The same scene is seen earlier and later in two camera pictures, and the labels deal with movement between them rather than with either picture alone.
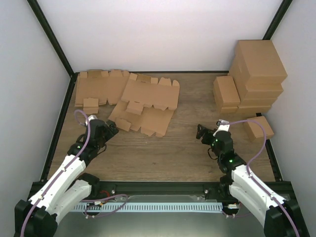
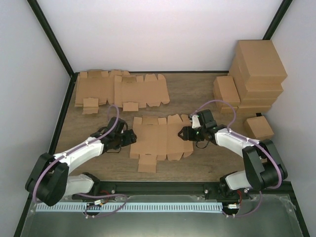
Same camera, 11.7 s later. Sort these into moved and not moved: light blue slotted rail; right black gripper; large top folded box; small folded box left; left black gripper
Moved: left black gripper; right black gripper
Not moved: small folded box left; large top folded box; light blue slotted rail
